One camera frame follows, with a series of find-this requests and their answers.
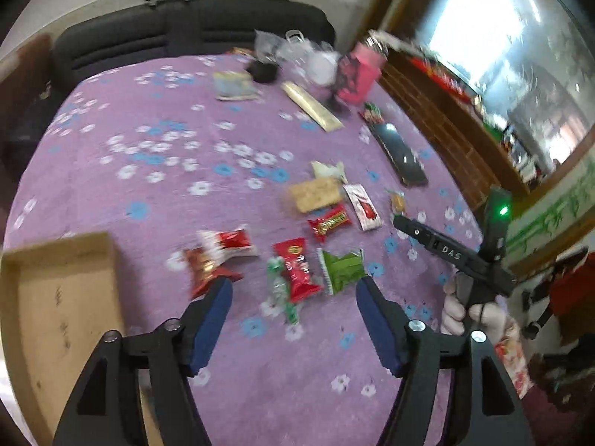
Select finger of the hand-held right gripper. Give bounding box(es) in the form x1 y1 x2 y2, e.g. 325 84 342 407
393 215 438 251

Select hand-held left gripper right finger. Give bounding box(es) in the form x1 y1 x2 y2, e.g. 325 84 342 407
357 276 535 446

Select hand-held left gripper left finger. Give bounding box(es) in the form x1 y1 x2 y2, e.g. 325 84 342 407
53 279 234 446

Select white packet with red print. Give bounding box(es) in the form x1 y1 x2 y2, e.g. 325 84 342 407
342 183 385 232

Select dark red snack packet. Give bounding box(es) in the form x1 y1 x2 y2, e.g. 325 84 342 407
183 246 243 301

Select green and white candy wrapper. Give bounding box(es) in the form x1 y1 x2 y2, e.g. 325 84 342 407
267 257 301 324

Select small red snack packet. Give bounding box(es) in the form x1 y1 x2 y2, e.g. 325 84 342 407
308 204 350 243

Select red and white snack packet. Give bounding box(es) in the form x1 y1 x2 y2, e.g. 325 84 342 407
197 225 259 261

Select red snack packet yellow label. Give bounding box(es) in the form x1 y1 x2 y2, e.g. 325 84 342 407
272 238 323 304

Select cardboard box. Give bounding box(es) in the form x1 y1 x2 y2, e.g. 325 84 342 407
0 232 161 446

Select person's right hand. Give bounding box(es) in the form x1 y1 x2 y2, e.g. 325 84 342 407
441 279 508 343

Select black phone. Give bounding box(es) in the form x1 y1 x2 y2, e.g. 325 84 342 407
371 121 429 187

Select red cloth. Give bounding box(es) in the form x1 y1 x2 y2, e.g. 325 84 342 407
550 251 595 328

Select pale green snack packet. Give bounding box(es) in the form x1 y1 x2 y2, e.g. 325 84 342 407
310 160 347 183

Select tan cracker packet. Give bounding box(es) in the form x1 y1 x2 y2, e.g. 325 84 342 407
288 177 343 213

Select green and red packet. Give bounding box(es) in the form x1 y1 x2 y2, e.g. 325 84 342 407
362 101 387 124

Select red box on sill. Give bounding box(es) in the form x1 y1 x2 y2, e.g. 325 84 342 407
408 55 472 103

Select long gold packet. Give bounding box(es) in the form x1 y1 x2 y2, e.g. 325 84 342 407
282 81 344 132

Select pink bottle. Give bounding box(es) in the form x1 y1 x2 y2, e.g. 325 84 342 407
335 37 388 106

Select purple floral blanket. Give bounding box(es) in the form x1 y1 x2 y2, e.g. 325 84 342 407
2 53 486 446

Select window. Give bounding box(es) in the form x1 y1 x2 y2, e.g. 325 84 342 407
414 0 595 177

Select clear plastic bags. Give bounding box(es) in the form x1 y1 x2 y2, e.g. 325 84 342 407
254 30 341 87

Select black round container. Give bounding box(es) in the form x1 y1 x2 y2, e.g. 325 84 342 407
246 58 279 84

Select light blue packet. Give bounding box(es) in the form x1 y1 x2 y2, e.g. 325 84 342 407
213 71 259 102

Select black sofa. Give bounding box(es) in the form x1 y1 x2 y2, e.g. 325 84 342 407
51 0 336 90

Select brown armchair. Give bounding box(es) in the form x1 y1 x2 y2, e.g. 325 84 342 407
0 32 53 145

